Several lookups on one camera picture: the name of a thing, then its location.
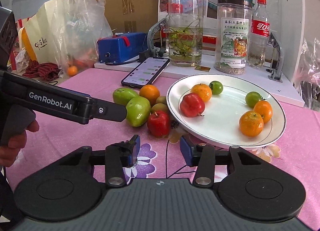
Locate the elongated green fruit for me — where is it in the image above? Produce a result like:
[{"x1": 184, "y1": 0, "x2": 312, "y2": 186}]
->
[{"x1": 112, "y1": 87, "x2": 139, "y2": 106}]

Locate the large green apple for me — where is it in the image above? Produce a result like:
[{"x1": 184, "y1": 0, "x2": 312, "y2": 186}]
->
[{"x1": 126, "y1": 96, "x2": 151, "y2": 128}]

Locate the red apple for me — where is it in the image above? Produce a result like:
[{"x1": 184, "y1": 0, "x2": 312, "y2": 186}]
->
[
  {"x1": 180, "y1": 93, "x2": 205, "y2": 118},
  {"x1": 147, "y1": 110, "x2": 170, "y2": 137}
]

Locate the small kiwi front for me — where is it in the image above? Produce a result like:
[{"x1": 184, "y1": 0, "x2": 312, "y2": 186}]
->
[{"x1": 151, "y1": 103, "x2": 169, "y2": 114}]

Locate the small kiwi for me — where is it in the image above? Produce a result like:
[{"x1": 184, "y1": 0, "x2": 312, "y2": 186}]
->
[
  {"x1": 151, "y1": 103, "x2": 169, "y2": 114},
  {"x1": 156, "y1": 96, "x2": 167, "y2": 105}
]

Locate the small round green fruit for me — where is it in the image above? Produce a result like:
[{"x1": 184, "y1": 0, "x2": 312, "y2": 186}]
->
[{"x1": 209, "y1": 80, "x2": 223, "y2": 95}]

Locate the round green fruit front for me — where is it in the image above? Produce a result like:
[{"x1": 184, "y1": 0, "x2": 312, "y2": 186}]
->
[{"x1": 245, "y1": 91, "x2": 263, "y2": 109}]

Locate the person's left hand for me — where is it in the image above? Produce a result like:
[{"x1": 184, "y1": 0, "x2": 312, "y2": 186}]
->
[{"x1": 0, "y1": 120, "x2": 40, "y2": 167}]

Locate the pink floral tablecloth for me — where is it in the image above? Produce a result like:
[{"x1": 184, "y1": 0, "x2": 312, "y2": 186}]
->
[{"x1": 4, "y1": 67, "x2": 320, "y2": 230}]

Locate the red mesh bag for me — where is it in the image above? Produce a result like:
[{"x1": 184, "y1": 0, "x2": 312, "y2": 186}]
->
[{"x1": 22, "y1": 60, "x2": 60, "y2": 81}]

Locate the large orange on table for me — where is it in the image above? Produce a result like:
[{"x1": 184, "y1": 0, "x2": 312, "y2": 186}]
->
[{"x1": 139, "y1": 84, "x2": 160, "y2": 106}]

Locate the white ceramic plate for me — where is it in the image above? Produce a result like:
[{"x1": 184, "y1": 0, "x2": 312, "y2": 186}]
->
[{"x1": 167, "y1": 74, "x2": 286, "y2": 149}]

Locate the red apple on plate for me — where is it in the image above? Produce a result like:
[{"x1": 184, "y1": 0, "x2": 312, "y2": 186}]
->
[{"x1": 180, "y1": 93, "x2": 205, "y2": 118}]

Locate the black smartphone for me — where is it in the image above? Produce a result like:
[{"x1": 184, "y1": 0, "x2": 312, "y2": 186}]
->
[{"x1": 121, "y1": 58, "x2": 170, "y2": 89}]

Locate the large front mandarin on plate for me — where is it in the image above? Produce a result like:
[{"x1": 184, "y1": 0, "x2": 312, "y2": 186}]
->
[{"x1": 239, "y1": 110, "x2": 264, "y2": 137}]

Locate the small kiwi back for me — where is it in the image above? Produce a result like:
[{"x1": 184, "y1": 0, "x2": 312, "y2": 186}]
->
[{"x1": 156, "y1": 96, "x2": 167, "y2": 105}]

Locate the mandarin beside red apple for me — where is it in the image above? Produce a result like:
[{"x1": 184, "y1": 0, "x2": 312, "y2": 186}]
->
[{"x1": 191, "y1": 84, "x2": 212, "y2": 103}]

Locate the blue power box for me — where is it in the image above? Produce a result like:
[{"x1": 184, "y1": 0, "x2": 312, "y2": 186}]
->
[{"x1": 97, "y1": 32, "x2": 148, "y2": 64}]

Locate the cream tote bag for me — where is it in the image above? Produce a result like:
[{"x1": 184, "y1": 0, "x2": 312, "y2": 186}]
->
[{"x1": 24, "y1": 0, "x2": 72, "y2": 68}]

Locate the grey clamp left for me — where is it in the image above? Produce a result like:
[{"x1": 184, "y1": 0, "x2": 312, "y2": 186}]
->
[{"x1": 139, "y1": 17, "x2": 167, "y2": 63}]

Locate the grey clamp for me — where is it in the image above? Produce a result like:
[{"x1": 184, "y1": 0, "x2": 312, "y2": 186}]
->
[
  {"x1": 266, "y1": 32, "x2": 284, "y2": 83},
  {"x1": 139, "y1": 17, "x2": 167, "y2": 63}
]

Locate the back right mandarin on plate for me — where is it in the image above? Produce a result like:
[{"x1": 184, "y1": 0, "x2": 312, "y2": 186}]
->
[{"x1": 253, "y1": 100, "x2": 273, "y2": 124}]

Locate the gold card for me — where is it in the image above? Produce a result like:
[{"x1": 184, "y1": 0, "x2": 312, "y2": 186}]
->
[{"x1": 195, "y1": 66, "x2": 210, "y2": 72}]

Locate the clear plastic bag with fruit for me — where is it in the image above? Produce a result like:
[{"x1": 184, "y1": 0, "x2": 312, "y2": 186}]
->
[{"x1": 51, "y1": 0, "x2": 113, "y2": 77}]

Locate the white board platform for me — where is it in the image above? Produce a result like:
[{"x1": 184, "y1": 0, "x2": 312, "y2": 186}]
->
[{"x1": 94, "y1": 54, "x2": 305, "y2": 107}]

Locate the grey clamp right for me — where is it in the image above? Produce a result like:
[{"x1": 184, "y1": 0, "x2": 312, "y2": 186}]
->
[{"x1": 266, "y1": 32, "x2": 284, "y2": 83}]

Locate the tall glass vase with plant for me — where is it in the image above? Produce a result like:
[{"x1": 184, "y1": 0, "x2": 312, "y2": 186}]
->
[{"x1": 168, "y1": 0, "x2": 204, "y2": 67}]

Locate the clear bottle red cap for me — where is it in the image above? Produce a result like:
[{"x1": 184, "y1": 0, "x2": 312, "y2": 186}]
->
[{"x1": 166, "y1": 3, "x2": 183, "y2": 28}]

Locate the cola bottle red label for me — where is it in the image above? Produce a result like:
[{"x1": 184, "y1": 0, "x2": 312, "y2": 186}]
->
[{"x1": 247, "y1": 0, "x2": 270, "y2": 68}]

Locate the crumpled clear plastic bag right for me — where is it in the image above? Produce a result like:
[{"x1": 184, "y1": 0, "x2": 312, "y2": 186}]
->
[{"x1": 294, "y1": 38, "x2": 320, "y2": 112}]

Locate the clear plastic jar with label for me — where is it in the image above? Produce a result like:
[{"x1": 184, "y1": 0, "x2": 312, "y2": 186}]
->
[{"x1": 214, "y1": 0, "x2": 252, "y2": 75}]

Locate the white shelf unit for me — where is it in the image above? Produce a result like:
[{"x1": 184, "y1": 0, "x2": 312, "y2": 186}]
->
[{"x1": 280, "y1": 0, "x2": 305, "y2": 82}]

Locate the black power cable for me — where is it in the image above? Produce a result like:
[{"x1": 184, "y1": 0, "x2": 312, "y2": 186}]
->
[{"x1": 105, "y1": 56, "x2": 141, "y2": 65}]

